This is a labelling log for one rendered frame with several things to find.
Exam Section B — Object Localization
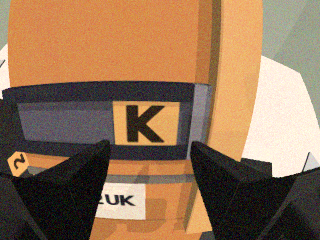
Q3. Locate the white paper ticket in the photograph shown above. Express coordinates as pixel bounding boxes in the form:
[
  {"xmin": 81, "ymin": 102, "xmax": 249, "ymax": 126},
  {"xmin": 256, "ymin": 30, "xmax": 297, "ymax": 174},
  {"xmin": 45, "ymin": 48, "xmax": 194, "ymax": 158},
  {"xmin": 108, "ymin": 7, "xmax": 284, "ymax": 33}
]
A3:
[{"xmin": 96, "ymin": 183, "xmax": 147, "ymax": 220}]

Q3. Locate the grey rectangular block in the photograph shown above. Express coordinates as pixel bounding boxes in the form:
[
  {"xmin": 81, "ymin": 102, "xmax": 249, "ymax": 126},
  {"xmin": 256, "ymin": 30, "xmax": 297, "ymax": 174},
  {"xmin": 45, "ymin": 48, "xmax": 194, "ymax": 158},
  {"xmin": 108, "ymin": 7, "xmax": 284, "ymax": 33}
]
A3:
[
  {"xmin": 0, "ymin": 59, "xmax": 5, "ymax": 67},
  {"xmin": 301, "ymin": 151, "xmax": 320, "ymax": 172}
]

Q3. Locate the tan letter tile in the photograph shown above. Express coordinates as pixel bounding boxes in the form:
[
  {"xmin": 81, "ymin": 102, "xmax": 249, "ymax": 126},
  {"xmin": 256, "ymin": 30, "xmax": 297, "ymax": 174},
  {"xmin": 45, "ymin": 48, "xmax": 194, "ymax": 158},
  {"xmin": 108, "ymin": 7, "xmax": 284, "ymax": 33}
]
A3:
[
  {"xmin": 8, "ymin": 151, "xmax": 29, "ymax": 177},
  {"xmin": 112, "ymin": 101, "xmax": 180, "ymax": 145}
]

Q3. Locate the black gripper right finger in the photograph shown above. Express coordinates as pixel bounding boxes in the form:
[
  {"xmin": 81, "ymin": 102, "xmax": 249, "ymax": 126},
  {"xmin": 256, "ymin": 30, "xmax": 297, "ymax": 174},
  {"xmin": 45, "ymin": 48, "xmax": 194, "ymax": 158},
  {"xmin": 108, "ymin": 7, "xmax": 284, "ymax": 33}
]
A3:
[{"xmin": 189, "ymin": 140, "xmax": 320, "ymax": 240}]

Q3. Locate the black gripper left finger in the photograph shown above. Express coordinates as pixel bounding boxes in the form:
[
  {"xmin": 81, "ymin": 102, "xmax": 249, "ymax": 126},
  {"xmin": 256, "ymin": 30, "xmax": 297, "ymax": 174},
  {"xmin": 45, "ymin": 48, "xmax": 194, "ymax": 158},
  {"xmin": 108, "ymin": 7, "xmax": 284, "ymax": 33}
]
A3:
[{"xmin": 0, "ymin": 140, "xmax": 111, "ymax": 240}]

